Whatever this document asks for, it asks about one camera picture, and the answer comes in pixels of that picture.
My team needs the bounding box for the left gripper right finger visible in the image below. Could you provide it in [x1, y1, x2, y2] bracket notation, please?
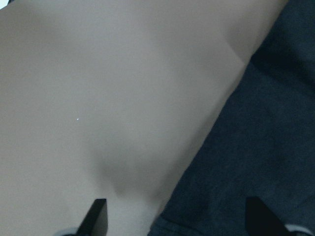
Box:
[246, 197, 290, 236]

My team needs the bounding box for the black graphic t-shirt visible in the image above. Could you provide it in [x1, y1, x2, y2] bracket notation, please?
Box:
[149, 0, 315, 236]

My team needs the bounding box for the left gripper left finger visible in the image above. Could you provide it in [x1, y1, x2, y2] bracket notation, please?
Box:
[76, 199, 108, 236]

